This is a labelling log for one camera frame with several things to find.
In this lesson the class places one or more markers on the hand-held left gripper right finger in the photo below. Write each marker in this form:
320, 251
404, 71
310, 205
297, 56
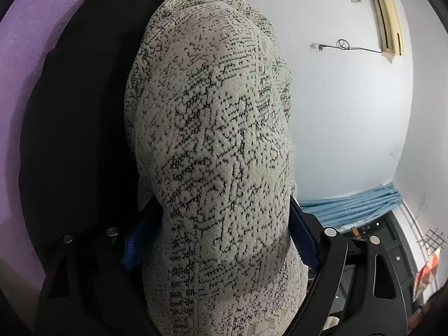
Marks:
304, 238

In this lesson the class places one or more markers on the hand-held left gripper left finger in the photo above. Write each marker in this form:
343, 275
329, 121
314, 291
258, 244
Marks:
134, 248

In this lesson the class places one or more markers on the grey knit jacket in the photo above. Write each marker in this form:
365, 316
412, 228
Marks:
217, 147

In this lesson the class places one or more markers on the black cloth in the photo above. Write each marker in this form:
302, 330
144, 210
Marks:
80, 129

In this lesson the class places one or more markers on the light blue curtain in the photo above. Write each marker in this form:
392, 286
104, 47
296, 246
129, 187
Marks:
350, 206

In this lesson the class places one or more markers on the metal window railing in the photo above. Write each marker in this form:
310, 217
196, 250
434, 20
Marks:
413, 217

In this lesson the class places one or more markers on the red patterned cloth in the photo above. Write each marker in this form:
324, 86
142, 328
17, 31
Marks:
427, 273

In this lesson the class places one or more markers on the purple bed sheet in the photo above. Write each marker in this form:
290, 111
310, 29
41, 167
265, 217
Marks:
24, 59

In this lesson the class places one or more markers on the wall air conditioner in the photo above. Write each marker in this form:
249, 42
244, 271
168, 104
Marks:
386, 17

